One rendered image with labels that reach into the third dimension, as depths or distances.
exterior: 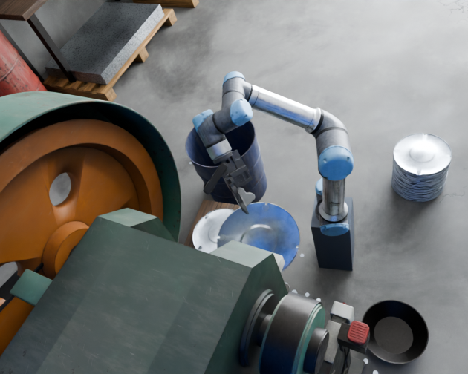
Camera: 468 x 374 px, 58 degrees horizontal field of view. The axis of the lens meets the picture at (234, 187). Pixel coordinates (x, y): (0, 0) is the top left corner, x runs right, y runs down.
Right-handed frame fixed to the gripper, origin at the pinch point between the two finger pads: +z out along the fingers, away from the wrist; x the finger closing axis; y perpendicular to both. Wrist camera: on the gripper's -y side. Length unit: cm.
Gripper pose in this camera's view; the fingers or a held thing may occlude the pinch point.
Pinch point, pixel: (244, 211)
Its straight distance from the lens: 142.9
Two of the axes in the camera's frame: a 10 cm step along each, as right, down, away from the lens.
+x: -1.1, -0.7, 9.9
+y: 8.8, -4.7, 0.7
